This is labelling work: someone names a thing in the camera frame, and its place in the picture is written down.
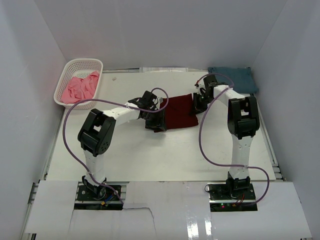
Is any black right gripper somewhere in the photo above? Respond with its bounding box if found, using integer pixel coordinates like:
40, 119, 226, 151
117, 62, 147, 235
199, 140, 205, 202
189, 92, 216, 117

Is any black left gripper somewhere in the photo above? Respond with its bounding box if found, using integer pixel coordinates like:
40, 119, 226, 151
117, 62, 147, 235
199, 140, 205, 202
142, 107, 166, 132

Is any dark red t shirt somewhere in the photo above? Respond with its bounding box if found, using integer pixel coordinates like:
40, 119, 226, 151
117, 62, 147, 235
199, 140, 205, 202
160, 93, 199, 130

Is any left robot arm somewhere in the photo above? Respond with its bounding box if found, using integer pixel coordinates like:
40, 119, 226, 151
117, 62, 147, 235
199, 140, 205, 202
77, 91, 167, 200

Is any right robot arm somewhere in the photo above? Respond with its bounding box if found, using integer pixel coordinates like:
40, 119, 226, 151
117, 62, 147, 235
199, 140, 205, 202
193, 73, 260, 200

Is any folded teal t shirt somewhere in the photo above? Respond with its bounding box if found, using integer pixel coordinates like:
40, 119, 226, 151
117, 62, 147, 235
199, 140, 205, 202
208, 67, 259, 94

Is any white paper sheet front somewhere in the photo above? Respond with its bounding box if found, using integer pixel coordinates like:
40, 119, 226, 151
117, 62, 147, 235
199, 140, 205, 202
25, 180, 312, 240

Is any pink t shirt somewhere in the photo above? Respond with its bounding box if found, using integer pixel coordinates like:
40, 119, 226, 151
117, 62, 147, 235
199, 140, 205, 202
60, 71, 100, 104

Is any white plastic basket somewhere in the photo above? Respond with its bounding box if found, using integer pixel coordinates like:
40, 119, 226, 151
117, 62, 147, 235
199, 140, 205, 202
53, 58, 103, 110

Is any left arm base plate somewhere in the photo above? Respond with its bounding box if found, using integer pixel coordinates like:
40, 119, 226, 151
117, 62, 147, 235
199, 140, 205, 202
74, 184, 123, 211

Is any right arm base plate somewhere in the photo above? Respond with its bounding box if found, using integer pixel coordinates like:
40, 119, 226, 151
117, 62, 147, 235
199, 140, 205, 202
204, 183, 258, 213

